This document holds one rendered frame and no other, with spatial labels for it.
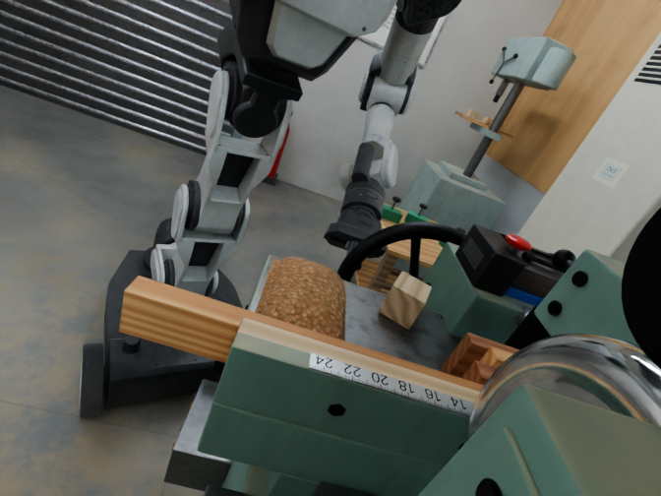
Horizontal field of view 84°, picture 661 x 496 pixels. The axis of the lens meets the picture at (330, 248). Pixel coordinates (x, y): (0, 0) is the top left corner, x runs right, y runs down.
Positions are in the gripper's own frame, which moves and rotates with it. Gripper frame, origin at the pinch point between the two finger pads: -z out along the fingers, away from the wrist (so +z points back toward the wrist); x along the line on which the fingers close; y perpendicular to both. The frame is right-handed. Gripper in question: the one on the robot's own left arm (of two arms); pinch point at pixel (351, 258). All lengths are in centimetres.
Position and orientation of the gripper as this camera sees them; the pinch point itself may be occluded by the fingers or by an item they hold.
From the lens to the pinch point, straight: 72.5
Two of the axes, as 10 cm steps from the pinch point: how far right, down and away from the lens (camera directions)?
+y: 2.8, -4.7, -8.3
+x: -9.4, -3.3, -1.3
